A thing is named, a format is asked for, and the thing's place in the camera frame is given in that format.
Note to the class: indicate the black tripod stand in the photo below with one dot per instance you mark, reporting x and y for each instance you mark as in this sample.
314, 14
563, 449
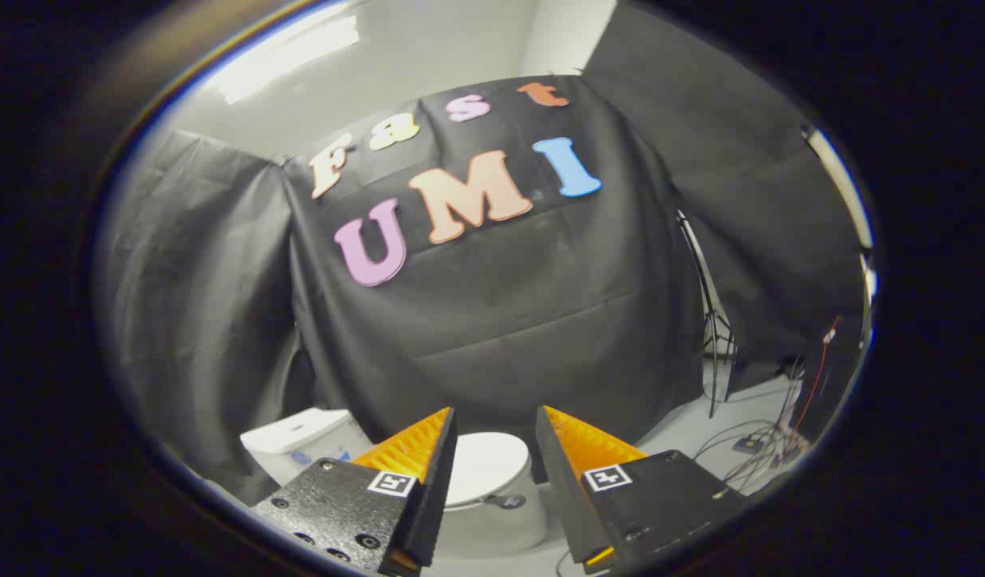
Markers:
710, 320

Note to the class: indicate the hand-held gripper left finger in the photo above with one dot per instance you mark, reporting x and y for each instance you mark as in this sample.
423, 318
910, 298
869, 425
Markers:
432, 497

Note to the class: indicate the small black floor device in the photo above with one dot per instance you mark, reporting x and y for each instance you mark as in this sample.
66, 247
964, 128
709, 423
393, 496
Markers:
748, 443

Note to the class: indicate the white toilet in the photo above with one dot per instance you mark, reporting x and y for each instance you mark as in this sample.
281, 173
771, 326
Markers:
308, 441

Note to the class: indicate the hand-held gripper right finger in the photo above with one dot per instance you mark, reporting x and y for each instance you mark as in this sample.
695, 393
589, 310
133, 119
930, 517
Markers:
564, 497

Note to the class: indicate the black lid pull tab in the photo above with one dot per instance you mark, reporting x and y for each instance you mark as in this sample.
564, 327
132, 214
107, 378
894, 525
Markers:
506, 502

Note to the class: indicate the white toilet lid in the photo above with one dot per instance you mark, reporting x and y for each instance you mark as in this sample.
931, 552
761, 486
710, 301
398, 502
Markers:
484, 465

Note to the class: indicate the black backdrop cloth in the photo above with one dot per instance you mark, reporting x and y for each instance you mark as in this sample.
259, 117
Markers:
524, 304

